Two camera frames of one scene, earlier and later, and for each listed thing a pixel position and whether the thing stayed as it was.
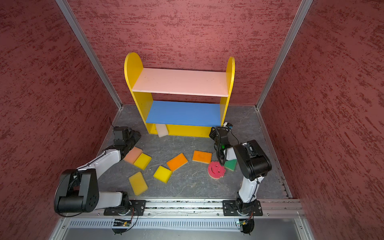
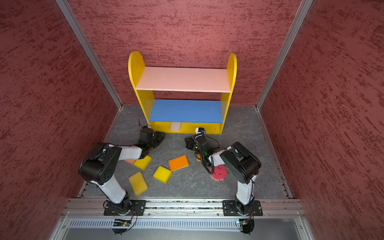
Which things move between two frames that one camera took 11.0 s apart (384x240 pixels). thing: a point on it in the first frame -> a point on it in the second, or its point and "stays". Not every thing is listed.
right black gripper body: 214,135 -> 193,145
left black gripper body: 134,137 -> 157,138
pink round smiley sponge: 215,170 stays
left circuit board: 119,222 stays
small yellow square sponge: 162,174 stays
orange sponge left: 177,162 stays
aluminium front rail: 206,208 stays
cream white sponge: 162,130 -> 175,126
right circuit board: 242,222 stays
